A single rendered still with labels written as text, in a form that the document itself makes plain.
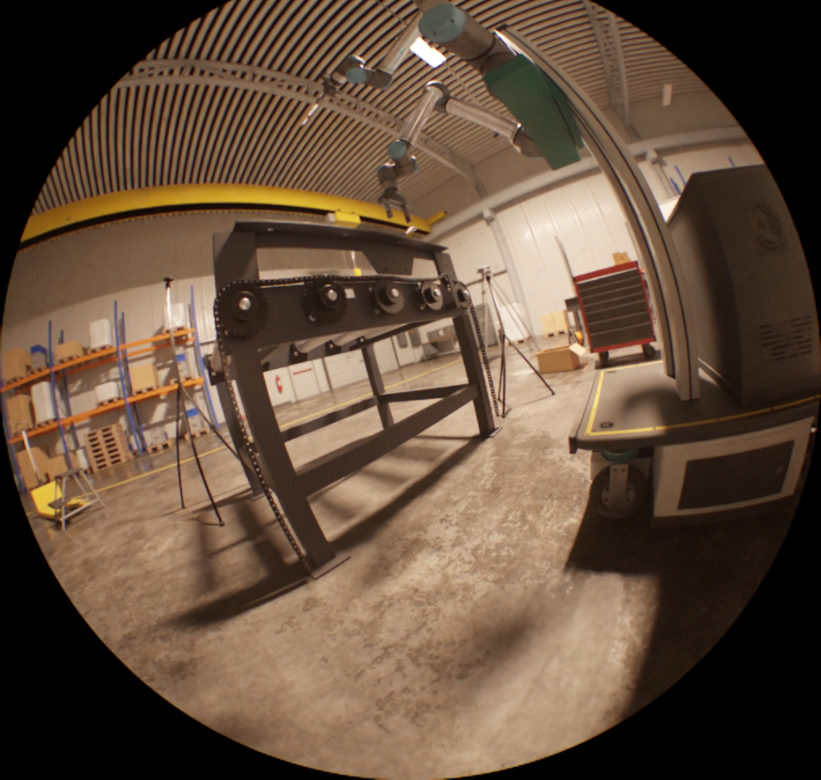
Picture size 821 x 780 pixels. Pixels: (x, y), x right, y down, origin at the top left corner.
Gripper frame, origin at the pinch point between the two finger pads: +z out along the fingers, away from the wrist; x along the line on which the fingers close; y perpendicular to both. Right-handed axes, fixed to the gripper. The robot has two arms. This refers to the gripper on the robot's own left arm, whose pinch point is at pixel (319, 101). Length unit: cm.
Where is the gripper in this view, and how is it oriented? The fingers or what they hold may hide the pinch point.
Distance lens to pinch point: 173.1
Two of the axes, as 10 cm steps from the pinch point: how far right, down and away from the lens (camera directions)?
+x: -2.6, -9.6, -0.6
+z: -7.1, 1.5, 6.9
